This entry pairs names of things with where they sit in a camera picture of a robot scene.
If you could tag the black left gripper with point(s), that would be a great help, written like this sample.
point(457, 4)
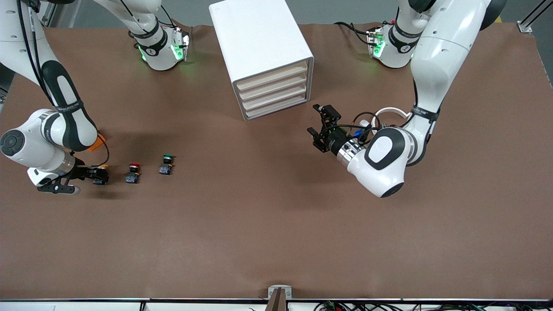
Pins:
point(333, 141)

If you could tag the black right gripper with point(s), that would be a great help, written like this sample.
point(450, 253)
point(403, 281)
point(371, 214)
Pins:
point(84, 172)

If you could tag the yellow push button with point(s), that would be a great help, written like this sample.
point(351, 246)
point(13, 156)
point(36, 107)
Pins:
point(103, 166)

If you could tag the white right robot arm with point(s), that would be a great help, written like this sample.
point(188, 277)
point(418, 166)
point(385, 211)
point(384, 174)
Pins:
point(43, 142)

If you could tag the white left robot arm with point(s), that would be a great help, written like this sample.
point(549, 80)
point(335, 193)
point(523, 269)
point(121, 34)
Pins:
point(389, 164)

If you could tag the red push button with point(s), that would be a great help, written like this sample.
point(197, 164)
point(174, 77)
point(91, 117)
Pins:
point(132, 177)

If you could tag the green push button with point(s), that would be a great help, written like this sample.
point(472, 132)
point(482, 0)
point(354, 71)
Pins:
point(166, 168)

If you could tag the orange box with hole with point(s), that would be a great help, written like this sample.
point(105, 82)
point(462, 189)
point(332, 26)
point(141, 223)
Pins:
point(98, 142)

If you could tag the brown table cover sheet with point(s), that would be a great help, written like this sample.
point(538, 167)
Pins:
point(276, 216)

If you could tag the aluminium frame profile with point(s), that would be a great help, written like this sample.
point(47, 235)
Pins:
point(525, 28)
point(46, 17)

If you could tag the grey metal mounting bracket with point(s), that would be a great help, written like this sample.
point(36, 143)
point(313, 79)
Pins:
point(272, 288)

